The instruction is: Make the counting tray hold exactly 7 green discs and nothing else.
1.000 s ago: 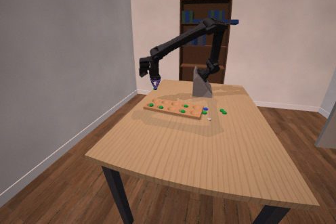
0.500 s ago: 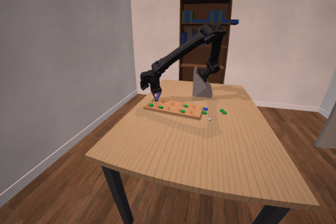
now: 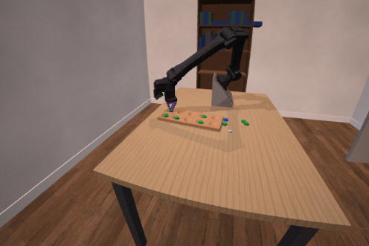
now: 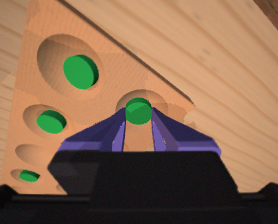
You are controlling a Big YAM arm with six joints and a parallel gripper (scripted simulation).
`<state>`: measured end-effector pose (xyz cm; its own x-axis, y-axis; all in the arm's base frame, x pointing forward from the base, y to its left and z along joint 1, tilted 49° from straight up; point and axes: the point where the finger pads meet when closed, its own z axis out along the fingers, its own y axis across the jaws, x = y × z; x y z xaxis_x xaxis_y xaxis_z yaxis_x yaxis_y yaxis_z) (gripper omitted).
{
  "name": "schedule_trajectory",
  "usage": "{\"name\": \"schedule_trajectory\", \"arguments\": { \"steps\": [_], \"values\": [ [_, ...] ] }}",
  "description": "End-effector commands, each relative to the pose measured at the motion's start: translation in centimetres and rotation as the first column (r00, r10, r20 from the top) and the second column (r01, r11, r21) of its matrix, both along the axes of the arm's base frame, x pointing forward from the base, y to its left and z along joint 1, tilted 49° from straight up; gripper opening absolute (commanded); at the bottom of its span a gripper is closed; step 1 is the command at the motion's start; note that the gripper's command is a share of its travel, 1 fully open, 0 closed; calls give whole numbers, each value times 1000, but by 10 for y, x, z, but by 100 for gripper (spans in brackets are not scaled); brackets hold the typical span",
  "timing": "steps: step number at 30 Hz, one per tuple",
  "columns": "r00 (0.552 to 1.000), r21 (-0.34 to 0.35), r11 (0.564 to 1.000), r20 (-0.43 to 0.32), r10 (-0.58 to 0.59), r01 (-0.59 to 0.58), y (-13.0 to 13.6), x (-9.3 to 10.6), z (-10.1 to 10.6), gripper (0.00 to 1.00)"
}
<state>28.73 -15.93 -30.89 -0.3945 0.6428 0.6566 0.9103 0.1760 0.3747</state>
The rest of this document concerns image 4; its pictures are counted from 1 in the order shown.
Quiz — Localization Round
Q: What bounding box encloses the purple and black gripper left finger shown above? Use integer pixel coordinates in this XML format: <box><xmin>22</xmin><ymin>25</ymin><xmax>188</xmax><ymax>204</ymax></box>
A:
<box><xmin>56</xmin><ymin>107</ymin><xmax>126</xmax><ymax>152</ymax></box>

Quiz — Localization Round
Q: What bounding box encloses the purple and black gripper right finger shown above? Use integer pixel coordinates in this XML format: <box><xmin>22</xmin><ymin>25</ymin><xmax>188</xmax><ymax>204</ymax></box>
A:
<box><xmin>151</xmin><ymin>107</ymin><xmax>222</xmax><ymax>156</ymax></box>

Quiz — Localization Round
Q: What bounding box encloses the green disc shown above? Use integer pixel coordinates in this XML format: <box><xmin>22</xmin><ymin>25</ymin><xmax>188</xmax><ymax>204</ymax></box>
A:
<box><xmin>125</xmin><ymin>97</ymin><xmax>152</xmax><ymax>125</ymax></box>
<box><xmin>63</xmin><ymin>54</ymin><xmax>99</xmax><ymax>90</ymax></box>
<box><xmin>36</xmin><ymin>110</ymin><xmax>67</xmax><ymax>134</ymax></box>
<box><xmin>19</xmin><ymin>170</ymin><xmax>40</xmax><ymax>182</ymax></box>

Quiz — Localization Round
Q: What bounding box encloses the orange tray with round pockets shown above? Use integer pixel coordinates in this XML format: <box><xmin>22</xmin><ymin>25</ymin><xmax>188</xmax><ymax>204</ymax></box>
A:
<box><xmin>1</xmin><ymin>0</ymin><xmax>195</xmax><ymax>194</ymax></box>

